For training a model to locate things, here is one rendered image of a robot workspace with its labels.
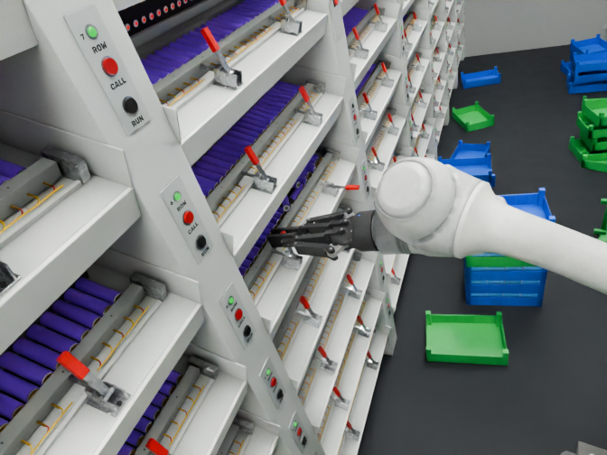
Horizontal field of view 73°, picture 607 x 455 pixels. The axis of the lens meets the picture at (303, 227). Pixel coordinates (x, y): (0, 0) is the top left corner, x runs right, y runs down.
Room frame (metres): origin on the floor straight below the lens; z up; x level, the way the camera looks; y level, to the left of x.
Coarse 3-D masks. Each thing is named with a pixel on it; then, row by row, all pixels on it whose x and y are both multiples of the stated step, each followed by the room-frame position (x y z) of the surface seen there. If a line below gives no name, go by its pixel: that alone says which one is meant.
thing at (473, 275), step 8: (472, 272) 1.15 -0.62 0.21; (480, 272) 1.14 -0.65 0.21; (488, 272) 1.13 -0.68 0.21; (496, 272) 1.11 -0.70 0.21; (504, 272) 1.10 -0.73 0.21; (512, 272) 1.09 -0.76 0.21; (520, 272) 1.08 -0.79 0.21; (528, 272) 1.07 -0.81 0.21; (536, 272) 1.06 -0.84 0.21; (544, 272) 1.04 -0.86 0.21; (472, 280) 1.15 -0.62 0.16; (480, 280) 1.14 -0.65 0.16; (488, 280) 1.13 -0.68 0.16; (496, 280) 1.11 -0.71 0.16; (504, 280) 1.10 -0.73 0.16; (512, 280) 1.09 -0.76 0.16; (520, 280) 1.08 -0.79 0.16; (528, 280) 1.07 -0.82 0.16; (536, 280) 1.05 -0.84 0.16; (544, 280) 1.04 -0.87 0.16
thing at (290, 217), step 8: (328, 160) 1.01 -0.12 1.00; (320, 168) 0.97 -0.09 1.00; (312, 176) 0.94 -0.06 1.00; (320, 176) 0.95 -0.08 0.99; (328, 176) 0.96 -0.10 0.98; (312, 184) 0.91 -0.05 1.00; (304, 192) 0.88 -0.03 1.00; (296, 200) 0.85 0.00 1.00; (304, 200) 0.86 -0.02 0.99; (296, 208) 0.82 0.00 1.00; (288, 216) 0.79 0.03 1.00; (296, 216) 0.81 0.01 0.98; (280, 224) 0.77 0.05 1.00; (288, 224) 0.77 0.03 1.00; (264, 248) 0.70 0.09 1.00; (272, 248) 0.70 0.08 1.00; (264, 256) 0.68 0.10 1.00; (256, 264) 0.66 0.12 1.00; (264, 264) 0.67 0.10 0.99; (248, 272) 0.64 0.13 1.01; (256, 272) 0.64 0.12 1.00; (248, 280) 0.62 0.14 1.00; (256, 280) 0.64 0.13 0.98; (264, 280) 0.63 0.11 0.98; (248, 288) 0.61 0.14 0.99
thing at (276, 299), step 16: (320, 144) 1.08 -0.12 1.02; (336, 144) 1.05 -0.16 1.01; (336, 160) 1.04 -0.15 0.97; (352, 160) 1.03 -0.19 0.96; (336, 176) 0.97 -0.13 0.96; (352, 176) 1.02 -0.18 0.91; (304, 208) 0.85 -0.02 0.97; (320, 208) 0.85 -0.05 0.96; (336, 208) 0.88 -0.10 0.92; (272, 256) 0.70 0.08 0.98; (304, 256) 0.69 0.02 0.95; (288, 272) 0.65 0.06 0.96; (304, 272) 0.68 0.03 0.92; (256, 288) 0.62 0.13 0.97; (272, 288) 0.62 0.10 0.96; (288, 288) 0.61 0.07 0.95; (272, 304) 0.58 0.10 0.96; (288, 304) 0.60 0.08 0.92; (272, 320) 0.54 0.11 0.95; (272, 336) 0.53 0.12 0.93
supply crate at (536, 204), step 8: (544, 192) 1.21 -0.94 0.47; (512, 200) 1.26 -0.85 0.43; (520, 200) 1.25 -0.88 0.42; (528, 200) 1.24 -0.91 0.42; (536, 200) 1.23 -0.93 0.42; (544, 200) 1.19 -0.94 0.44; (520, 208) 1.23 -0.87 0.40; (528, 208) 1.22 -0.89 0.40; (536, 208) 1.21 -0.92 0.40; (544, 208) 1.18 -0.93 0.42; (544, 216) 1.15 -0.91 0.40; (552, 216) 1.06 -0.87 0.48
